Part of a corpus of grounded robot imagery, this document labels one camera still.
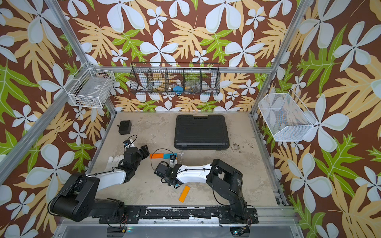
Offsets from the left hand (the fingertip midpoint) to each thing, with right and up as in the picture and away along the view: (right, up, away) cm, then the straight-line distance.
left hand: (144, 145), depth 92 cm
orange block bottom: (+26, -26, -11) cm, 38 cm away
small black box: (-18, +11, +13) cm, 25 cm away
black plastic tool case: (+37, +8, +5) cm, 38 cm away
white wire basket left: (-30, +35, -6) cm, 46 cm away
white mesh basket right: (+84, +17, -11) cm, 86 cm away
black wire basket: (+19, +44, +4) cm, 49 cm away
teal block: (+15, -7, -1) cm, 17 cm away
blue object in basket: (+22, +35, +1) cm, 42 cm away
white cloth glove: (-20, -11, +1) cm, 22 cm away
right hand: (+17, -18, -4) cm, 25 cm away
